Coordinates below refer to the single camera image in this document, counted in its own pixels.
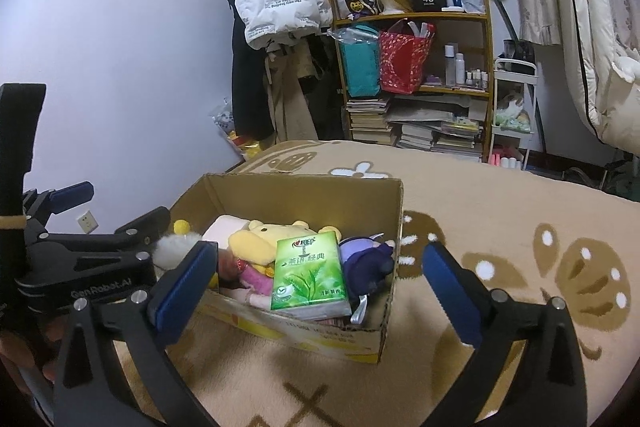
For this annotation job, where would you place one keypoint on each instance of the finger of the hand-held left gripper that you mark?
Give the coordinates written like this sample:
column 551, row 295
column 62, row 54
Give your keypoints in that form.
column 72, row 196
column 145, row 222

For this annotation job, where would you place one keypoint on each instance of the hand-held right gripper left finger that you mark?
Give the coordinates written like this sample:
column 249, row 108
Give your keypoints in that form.
column 185, row 289

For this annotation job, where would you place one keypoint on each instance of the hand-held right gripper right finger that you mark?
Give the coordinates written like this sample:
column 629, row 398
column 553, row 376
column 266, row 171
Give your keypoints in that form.
column 452, row 294

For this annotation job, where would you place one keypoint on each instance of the yellow plush toy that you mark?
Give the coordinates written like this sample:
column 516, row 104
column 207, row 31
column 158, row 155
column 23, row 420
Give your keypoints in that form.
column 255, row 244

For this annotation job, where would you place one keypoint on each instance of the purple-haired plush doll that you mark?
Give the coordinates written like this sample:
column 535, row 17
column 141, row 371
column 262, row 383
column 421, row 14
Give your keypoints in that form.
column 367, row 267

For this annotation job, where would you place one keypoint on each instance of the green tissue pack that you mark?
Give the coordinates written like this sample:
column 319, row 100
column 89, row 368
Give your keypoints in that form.
column 307, row 277

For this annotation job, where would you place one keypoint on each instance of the cardboard box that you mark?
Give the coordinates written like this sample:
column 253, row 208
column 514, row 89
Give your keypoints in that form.
column 310, row 339

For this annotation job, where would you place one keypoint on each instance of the pink plush toy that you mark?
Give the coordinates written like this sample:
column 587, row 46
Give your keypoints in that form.
column 252, row 281

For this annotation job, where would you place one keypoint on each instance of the pale pink tissue pack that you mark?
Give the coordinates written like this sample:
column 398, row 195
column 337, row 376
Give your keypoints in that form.
column 225, row 227

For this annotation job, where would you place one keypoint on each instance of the beige patterned carpet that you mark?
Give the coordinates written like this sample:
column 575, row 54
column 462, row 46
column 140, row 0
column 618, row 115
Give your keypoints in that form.
column 500, row 232

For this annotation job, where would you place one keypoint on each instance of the clear plastic bag with toys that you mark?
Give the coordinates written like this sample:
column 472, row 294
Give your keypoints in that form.
column 227, row 122

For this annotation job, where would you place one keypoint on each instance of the pile of books and papers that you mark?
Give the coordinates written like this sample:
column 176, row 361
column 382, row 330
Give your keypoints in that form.
column 440, row 132

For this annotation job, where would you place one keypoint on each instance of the black hanging garment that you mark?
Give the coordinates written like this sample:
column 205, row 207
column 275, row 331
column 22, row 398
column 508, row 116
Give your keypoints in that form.
column 247, row 72

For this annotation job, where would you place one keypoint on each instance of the green and white packets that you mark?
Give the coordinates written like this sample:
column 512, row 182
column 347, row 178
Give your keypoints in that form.
column 512, row 119

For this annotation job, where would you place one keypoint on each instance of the beige hanging coat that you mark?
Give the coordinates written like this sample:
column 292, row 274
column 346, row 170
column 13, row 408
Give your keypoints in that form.
column 292, row 102

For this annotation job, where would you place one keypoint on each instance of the stack of books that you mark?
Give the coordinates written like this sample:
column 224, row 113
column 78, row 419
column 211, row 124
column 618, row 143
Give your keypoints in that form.
column 367, row 122

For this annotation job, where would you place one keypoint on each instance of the white metal trolley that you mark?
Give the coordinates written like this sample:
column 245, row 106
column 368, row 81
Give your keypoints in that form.
column 532, row 107

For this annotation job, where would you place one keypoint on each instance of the row of small bottles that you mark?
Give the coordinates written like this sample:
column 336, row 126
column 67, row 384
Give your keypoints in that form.
column 477, row 79

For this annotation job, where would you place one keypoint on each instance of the white bottles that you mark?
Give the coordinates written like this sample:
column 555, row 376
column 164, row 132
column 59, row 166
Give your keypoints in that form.
column 452, row 67

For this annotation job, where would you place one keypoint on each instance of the red patterned gift bag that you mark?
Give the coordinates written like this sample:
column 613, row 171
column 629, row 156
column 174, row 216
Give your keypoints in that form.
column 402, row 62

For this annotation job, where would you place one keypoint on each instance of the yellow wooden shelf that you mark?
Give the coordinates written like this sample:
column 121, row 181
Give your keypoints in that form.
column 487, row 57

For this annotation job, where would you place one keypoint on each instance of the teal shopping bag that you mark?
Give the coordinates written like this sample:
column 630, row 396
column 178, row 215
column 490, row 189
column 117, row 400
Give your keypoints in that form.
column 360, row 67

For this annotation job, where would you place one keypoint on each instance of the white duvet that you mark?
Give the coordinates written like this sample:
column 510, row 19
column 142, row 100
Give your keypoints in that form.
column 590, row 32

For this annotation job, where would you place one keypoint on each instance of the white wall socket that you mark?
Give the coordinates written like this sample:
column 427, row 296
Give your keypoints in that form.
column 87, row 222

